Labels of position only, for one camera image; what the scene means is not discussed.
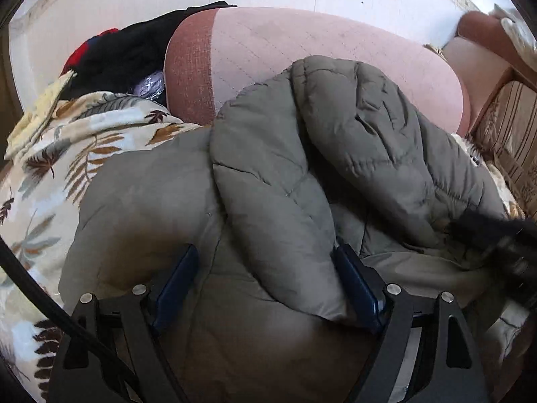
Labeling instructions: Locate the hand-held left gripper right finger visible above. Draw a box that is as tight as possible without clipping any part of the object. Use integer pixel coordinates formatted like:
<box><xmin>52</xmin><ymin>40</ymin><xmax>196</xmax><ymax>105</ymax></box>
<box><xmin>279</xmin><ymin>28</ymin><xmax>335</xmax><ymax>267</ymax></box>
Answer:
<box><xmin>331</xmin><ymin>243</ymin><xmax>489</xmax><ymax>403</ymax></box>

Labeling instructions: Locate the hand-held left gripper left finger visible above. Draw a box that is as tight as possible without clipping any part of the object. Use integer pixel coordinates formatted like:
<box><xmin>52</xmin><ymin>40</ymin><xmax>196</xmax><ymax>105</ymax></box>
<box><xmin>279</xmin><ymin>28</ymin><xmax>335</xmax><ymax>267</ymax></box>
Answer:
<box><xmin>48</xmin><ymin>243</ymin><xmax>200</xmax><ymax>403</ymax></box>

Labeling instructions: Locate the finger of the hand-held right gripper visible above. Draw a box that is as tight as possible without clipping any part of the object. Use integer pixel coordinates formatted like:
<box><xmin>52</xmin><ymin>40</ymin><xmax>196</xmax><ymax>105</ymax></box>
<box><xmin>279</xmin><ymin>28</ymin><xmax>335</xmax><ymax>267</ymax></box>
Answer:
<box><xmin>447</xmin><ymin>211</ymin><xmax>526</xmax><ymax>245</ymax></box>

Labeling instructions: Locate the grey quilted jacket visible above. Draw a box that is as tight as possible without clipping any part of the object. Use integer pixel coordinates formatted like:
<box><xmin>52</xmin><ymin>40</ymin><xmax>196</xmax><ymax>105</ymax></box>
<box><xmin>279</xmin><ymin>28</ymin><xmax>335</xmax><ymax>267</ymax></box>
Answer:
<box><xmin>59</xmin><ymin>54</ymin><xmax>510</xmax><ymax>403</ymax></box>

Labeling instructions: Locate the striped beige sofa cushion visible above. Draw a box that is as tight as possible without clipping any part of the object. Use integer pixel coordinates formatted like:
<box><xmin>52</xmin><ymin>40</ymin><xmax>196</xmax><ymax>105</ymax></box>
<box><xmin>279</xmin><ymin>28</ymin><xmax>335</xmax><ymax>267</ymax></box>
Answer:
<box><xmin>470</xmin><ymin>67</ymin><xmax>537</xmax><ymax>223</ymax></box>

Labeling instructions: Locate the pink brown-ended cushion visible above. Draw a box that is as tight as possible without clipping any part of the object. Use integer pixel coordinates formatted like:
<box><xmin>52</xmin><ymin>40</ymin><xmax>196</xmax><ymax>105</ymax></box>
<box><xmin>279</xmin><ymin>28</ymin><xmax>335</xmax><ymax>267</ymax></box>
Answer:
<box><xmin>440</xmin><ymin>10</ymin><xmax>537</xmax><ymax>135</ymax></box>

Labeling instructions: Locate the leaf print blanket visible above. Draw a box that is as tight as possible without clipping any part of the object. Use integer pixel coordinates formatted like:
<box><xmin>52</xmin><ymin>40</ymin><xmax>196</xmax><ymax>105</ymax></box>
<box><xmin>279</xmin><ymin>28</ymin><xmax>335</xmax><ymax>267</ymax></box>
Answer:
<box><xmin>0</xmin><ymin>90</ymin><xmax>531</xmax><ymax>403</ymax></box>

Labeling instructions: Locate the purple plastic wrapper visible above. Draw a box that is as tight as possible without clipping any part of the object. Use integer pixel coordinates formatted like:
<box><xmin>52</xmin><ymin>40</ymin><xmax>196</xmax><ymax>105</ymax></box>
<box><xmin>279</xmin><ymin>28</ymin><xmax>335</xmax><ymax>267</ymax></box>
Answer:
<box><xmin>132</xmin><ymin>69</ymin><xmax>168</xmax><ymax>103</ymax></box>

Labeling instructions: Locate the white crumpled cloth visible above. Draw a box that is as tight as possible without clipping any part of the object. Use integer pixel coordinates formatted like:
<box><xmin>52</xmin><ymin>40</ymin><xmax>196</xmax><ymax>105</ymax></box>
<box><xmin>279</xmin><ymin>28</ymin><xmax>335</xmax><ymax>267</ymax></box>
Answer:
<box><xmin>489</xmin><ymin>3</ymin><xmax>537</xmax><ymax>65</ymax></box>

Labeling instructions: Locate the pale yellow cloth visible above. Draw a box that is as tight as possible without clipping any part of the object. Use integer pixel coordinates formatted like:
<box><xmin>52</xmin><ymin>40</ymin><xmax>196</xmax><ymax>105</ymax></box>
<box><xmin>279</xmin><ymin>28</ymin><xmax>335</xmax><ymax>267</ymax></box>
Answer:
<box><xmin>4</xmin><ymin>71</ymin><xmax>78</xmax><ymax>161</ymax></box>

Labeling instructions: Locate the black garment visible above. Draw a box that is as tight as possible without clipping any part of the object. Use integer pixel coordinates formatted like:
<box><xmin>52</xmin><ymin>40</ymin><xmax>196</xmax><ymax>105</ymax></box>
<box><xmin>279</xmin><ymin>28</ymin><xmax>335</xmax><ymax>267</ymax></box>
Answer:
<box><xmin>63</xmin><ymin>2</ymin><xmax>238</xmax><ymax>101</ymax></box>

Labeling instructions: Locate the red garment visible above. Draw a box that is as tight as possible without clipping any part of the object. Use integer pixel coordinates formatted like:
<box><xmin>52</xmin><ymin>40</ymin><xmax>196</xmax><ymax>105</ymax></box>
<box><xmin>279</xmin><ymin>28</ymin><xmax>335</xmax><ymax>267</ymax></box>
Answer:
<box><xmin>61</xmin><ymin>29</ymin><xmax>120</xmax><ymax>77</ymax></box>

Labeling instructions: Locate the pink bolster cushion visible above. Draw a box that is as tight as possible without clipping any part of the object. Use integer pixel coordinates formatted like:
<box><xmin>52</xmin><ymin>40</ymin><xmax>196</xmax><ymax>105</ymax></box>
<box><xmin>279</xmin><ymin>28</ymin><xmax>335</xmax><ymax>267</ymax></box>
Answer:
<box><xmin>163</xmin><ymin>7</ymin><xmax>468</xmax><ymax>135</ymax></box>

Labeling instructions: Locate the black cable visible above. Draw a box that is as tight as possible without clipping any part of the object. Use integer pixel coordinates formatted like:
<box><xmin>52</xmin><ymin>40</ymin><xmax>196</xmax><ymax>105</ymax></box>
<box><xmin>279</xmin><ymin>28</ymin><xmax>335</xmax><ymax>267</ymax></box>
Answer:
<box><xmin>0</xmin><ymin>235</ymin><xmax>141</xmax><ymax>403</ymax></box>

